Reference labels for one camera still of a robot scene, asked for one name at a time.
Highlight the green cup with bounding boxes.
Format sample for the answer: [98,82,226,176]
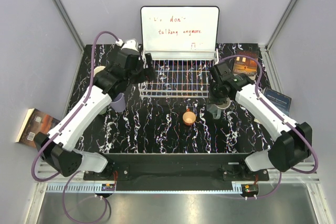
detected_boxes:
[99,106,108,115]

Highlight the book with orange windows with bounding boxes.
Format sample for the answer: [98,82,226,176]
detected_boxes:
[233,50,258,80]

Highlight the blue book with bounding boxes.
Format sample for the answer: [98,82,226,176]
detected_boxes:
[258,87,292,116]

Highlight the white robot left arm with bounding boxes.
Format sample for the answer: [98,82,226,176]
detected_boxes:
[34,49,156,180]

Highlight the white whiteboard black frame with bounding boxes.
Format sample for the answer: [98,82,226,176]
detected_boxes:
[140,6,219,51]

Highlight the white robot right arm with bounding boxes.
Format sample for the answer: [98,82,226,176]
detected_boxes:
[208,62,313,180]

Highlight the light blue mug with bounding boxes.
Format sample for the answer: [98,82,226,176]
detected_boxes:
[93,66,106,77]

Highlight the white wire dish rack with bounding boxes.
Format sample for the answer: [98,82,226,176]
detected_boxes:
[139,50,219,98]

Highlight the purple cup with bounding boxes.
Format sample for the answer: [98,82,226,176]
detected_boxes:
[110,93,126,113]

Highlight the grey mug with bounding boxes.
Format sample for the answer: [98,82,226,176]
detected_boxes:
[206,99,231,120]

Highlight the dark book orange sky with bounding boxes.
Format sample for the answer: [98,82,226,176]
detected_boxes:
[15,108,60,148]

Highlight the orange mug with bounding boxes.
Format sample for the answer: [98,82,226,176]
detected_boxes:
[182,109,196,125]

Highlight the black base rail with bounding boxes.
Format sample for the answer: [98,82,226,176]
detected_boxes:
[82,152,271,192]

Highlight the white slotted cable duct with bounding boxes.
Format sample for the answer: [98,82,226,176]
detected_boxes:
[46,183,116,194]

